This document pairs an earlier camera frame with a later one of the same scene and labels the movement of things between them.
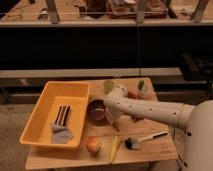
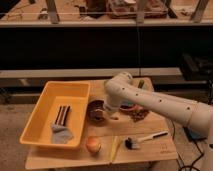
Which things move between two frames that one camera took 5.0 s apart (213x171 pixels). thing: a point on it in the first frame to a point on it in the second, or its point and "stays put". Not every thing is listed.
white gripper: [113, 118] to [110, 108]
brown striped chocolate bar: [62, 115] stays put
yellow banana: [114, 148] stays put
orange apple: [93, 144] stays put
